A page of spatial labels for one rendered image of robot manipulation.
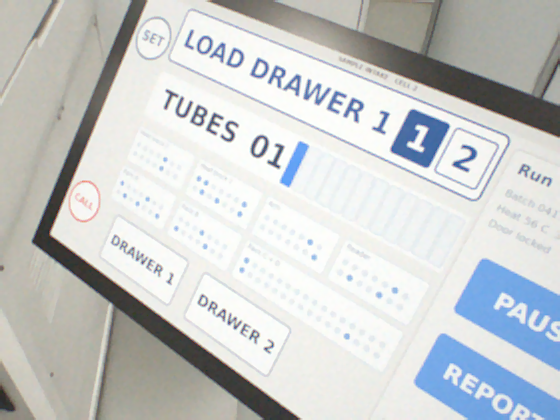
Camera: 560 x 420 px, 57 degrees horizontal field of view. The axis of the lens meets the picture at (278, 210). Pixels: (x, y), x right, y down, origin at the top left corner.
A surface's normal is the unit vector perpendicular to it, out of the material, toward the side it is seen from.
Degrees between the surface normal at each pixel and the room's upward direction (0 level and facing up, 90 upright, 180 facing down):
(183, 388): 0
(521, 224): 50
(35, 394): 90
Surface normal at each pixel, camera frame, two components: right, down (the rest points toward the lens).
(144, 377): 0.07, -0.72
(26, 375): 0.09, 0.69
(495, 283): -0.40, -0.06
